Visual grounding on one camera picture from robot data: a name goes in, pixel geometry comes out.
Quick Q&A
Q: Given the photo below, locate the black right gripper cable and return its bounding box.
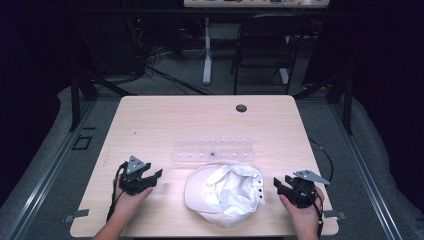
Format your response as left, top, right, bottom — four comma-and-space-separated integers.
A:
307, 137, 335, 238

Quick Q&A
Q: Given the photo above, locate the grey metal table bracket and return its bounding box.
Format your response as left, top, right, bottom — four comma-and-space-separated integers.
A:
322, 209, 348, 221
62, 208, 91, 224

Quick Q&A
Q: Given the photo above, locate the black metal frame stand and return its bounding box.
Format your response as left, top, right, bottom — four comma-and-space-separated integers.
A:
68, 65, 138, 133
292, 71, 355, 136

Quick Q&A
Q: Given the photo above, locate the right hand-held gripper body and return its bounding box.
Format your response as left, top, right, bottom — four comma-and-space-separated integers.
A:
283, 169, 331, 210

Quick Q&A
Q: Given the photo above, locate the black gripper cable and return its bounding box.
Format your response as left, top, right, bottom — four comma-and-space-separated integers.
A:
105, 161, 130, 224
307, 137, 335, 238

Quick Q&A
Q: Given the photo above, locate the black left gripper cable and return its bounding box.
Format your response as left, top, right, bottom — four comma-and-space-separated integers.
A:
105, 161, 130, 224

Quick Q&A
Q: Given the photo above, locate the person's right hand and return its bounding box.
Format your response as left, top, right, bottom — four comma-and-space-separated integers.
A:
278, 185, 325, 232

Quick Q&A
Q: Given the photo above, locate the black folding chair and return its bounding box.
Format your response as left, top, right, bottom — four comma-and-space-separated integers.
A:
230, 13, 312, 96

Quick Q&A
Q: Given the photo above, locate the person's left hand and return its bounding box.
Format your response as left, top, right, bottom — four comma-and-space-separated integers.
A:
112, 175, 154, 218

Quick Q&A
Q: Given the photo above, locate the white cap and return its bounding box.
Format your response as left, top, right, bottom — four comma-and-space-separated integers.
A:
183, 160, 266, 229

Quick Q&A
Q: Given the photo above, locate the white desk leg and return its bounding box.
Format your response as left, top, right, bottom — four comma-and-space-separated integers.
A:
202, 17, 214, 86
278, 67, 290, 86

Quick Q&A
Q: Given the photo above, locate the bundle of black floor cables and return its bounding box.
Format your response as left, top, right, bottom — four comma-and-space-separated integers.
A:
128, 16, 214, 97

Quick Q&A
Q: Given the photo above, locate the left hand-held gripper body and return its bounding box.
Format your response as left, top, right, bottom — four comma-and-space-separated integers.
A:
118, 155, 153, 196

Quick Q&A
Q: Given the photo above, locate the clear acrylic rack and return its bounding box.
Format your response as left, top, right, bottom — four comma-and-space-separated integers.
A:
171, 134, 257, 164

